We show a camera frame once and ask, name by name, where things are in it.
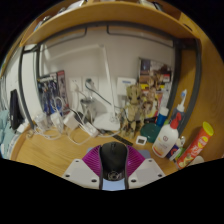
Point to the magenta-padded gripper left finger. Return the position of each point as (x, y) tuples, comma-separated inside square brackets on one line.
[(81, 171)]

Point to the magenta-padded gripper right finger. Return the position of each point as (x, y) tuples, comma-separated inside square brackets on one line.
[(146, 170)]

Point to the black computer mouse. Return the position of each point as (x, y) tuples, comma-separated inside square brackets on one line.
[(113, 160)]

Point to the small white desk clock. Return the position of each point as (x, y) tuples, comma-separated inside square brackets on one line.
[(141, 140)]

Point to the small blue red container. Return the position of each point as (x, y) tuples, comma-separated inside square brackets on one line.
[(174, 151)]

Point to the white red-pump lotion bottle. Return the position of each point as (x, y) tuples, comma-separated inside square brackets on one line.
[(165, 140)]

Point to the round green tin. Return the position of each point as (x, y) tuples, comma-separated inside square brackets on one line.
[(150, 131)]

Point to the flat black remote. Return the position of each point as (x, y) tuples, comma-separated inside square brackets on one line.
[(121, 140)]

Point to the white power strip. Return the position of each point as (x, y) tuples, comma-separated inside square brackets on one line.
[(89, 129)]

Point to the white cup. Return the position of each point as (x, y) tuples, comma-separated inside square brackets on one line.
[(196, 160)]

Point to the large white charger block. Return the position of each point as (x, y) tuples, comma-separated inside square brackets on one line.
[(71, 120)]

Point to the orange chips can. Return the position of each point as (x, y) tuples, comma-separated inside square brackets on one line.
[(196, 146)]

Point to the blue bottle white cap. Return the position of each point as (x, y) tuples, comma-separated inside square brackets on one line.
[(162, 116)]

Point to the white desk lamp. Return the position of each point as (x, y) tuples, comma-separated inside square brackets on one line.
[(106, 121)]

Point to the small white charger block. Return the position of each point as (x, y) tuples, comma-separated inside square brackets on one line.
[(56, 120)]

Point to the clear plastic container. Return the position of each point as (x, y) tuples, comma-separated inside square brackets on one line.
[(40, 121)]

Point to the white blue-tip glue bottle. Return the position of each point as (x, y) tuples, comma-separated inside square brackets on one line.
[(180, 106)]

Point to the small brown tree figure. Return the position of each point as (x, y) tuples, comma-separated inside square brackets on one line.
[(151, 96)]

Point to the checkered bed bedding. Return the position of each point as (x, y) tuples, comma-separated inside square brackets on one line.
[(5, 140)]

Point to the robot model kit box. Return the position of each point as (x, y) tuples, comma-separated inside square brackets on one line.
[(51, 91)]

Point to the colourful figure box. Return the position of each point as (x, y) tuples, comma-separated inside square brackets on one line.
[(156, 71)]

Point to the white blue-striped wall box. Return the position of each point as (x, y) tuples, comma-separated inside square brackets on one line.
[(126, 85)]

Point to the white wall socket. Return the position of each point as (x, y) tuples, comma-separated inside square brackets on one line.
[(93, 83), (75, 84)]

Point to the grey metal desk frame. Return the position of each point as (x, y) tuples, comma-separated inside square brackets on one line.
[(176, 73)]

